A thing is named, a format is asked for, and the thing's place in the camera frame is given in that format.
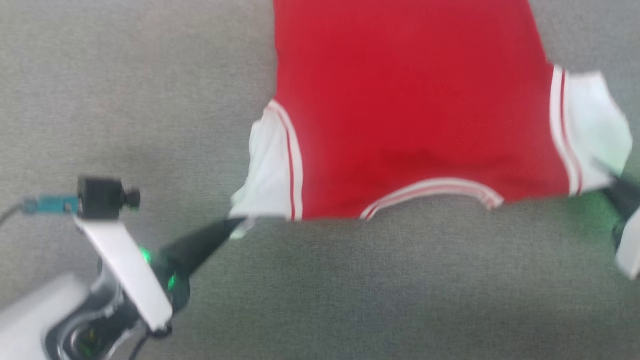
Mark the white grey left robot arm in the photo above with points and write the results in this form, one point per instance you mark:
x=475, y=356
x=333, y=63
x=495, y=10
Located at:
x=45, y=320

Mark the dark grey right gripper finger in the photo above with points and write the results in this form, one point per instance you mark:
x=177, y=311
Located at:
x=622, y=192

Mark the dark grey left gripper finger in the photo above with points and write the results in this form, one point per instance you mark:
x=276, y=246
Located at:
x=200, y=240
x=197, y=257

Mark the red shirt with white sleeves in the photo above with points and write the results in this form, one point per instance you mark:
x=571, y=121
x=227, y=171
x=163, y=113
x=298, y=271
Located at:
x=410, y=100

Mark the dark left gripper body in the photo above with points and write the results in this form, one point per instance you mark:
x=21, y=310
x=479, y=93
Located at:
x=172, y=287

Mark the white wrist camera mount plate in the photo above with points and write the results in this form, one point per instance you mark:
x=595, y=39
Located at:
x=125, y=270

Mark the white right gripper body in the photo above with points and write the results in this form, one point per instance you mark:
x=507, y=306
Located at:
x=631, y=250

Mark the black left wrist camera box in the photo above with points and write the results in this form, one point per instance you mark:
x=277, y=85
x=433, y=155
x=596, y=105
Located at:
x=102, y=197

